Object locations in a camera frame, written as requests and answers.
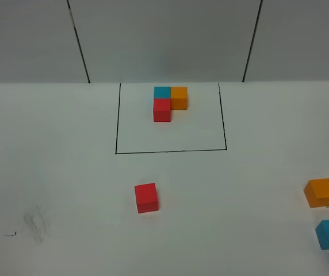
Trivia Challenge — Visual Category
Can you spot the orange template cube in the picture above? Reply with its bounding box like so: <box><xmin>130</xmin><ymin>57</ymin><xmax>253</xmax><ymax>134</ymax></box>
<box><xmin>171</xmin><ymin>87</ymin><xmax>188</xmax><ymax>110</ymax></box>

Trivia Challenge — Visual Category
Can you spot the red template cube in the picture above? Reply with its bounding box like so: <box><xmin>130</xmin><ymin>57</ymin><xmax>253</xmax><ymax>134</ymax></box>
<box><xmin>153</xmin><ymin>98</ymin><xmax>171</xmax><ymax>122</ymax></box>

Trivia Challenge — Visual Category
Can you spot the blue template cube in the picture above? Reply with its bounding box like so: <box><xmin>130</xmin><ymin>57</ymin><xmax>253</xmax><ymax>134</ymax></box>
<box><xmin>154</xmin><ymin>86</ymin><xmax>171</xmax><ymax>99</ymax></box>

